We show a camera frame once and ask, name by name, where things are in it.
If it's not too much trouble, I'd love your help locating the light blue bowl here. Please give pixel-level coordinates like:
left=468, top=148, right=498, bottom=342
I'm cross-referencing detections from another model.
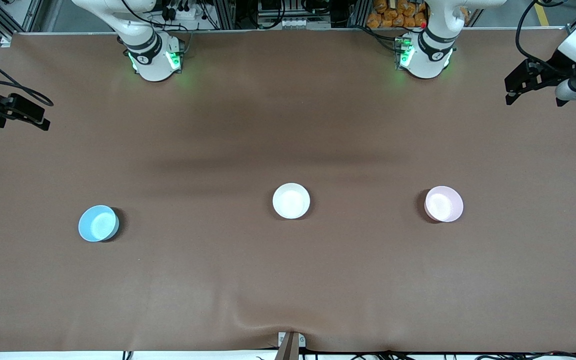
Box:
left=78, top=205, right=120, bottom=243

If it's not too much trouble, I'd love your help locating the pink bowl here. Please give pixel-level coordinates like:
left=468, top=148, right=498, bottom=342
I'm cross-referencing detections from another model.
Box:
left=424, top=185, right=465, bottom=223

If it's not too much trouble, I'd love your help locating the white bowl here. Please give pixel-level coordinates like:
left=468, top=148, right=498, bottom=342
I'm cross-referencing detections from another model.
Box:
left=272, top=182, right=312, bottom=220

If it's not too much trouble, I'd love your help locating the pile of orange objects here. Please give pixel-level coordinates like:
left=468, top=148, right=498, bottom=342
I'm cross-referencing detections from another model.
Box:
left=366, top=0, right=429, bottom=30

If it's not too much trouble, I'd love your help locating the white power strip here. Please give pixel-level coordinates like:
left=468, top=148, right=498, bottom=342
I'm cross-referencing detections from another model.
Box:
left=160, top=0, right=195, bottom=22

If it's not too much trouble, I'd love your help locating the black and white control box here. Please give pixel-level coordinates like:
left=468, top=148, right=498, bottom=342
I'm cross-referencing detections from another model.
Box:
left=257, top=0, right=333, bottom=30

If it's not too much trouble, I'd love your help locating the brown table cloth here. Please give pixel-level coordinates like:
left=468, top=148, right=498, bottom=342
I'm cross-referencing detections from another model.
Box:
left=0, top=27, right=576, bottom=354

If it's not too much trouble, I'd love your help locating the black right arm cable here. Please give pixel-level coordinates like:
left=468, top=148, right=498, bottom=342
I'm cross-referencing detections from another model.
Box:
left=0, top=46, right=55, bottom=108

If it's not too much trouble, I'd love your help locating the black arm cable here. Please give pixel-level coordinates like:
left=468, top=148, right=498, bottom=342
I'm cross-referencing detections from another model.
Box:
left=515, top=0, right=569, bottom=76
left=0, top=46, right=55, bottom=108

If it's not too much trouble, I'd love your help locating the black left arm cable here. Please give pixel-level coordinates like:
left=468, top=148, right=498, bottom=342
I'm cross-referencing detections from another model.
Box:
left=515, top=0, right=569, bottom=76

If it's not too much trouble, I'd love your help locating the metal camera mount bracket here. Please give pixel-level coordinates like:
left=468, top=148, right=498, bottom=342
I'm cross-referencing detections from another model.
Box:
left=277, top=331, right=307, bottom=360

